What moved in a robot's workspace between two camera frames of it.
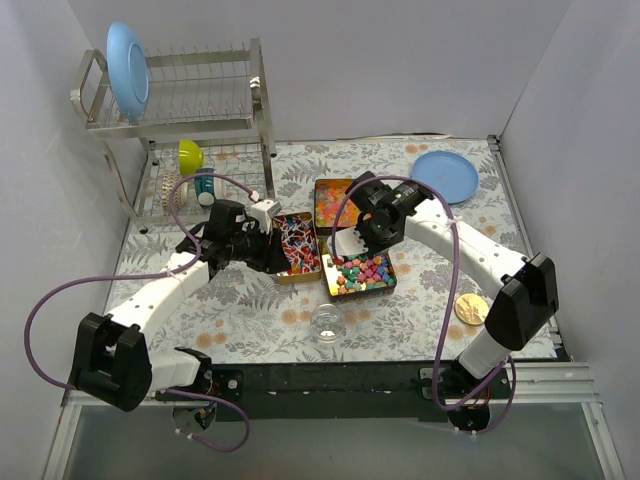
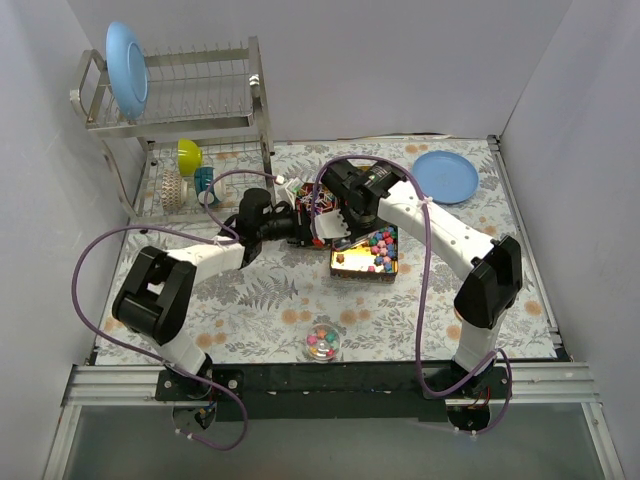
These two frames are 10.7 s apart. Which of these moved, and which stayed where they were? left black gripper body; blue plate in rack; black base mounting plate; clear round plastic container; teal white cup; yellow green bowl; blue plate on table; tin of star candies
Moved: tin of star candies; clear round plastic container; left black gripper body
Stayed: teal white cup; yellow green bowl; black base mounting plate; blue plate in rack; blue plate on table
